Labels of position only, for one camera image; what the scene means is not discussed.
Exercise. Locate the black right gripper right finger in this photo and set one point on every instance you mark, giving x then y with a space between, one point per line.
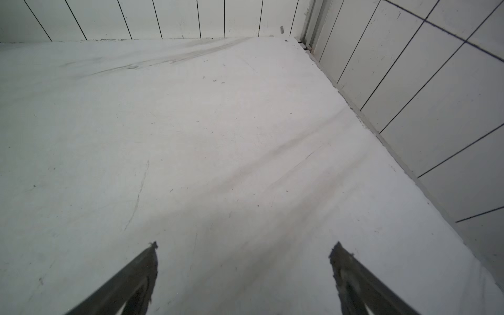
359 290

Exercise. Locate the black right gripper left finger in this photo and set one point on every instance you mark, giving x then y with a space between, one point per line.
129 291

